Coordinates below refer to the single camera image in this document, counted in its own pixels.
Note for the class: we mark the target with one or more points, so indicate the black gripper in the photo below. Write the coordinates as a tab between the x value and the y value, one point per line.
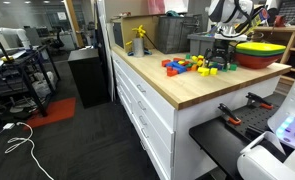
220	49

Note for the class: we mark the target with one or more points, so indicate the yellow wooden block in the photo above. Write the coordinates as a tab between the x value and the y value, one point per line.
203	71
213	71

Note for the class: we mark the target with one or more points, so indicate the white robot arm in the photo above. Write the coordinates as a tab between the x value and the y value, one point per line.
233	20

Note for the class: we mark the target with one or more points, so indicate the green wooden block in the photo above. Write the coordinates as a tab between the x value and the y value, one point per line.
224	69
233	67

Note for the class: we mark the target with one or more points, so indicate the blue wooden block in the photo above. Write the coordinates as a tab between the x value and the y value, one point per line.
179	68

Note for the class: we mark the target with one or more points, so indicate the red arch wooden block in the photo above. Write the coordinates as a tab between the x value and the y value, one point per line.
171	71

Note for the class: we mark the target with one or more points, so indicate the grey plastic bin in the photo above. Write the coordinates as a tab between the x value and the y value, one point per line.
200	42

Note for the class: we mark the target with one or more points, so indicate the green plastic bowl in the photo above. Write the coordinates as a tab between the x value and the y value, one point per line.
260	53

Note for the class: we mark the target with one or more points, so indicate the red plastic bowl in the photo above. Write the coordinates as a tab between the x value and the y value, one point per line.
255	62

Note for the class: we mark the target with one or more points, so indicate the yellow plastic bowl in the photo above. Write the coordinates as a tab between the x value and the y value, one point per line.
259	46

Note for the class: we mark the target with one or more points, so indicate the wooden blocks cardboard box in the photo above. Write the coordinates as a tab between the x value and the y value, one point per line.
260	16

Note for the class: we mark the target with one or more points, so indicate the black orange clamp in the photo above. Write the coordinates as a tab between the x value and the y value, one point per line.
231	117
251	97

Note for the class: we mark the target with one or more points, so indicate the dark grey fabric basket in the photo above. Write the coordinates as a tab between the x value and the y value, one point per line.
172	32

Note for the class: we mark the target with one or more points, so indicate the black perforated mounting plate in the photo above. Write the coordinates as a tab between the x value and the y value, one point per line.
254	120

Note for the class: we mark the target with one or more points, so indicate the wooden shelf unit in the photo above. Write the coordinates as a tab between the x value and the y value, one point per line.
282	36

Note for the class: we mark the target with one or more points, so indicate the silver metal cup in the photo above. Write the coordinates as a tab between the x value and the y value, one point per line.
138	47

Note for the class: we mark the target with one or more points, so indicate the white drawer cabinet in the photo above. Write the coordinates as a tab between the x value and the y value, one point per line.
163	109

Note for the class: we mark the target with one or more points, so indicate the brown cardboard box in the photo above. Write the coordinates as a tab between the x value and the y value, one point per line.
127	28

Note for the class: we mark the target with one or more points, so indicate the orange floor mat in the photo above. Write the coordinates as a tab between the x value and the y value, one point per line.
56	111

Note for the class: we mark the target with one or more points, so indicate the black pedestal cabinet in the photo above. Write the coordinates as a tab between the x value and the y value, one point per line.
88	75

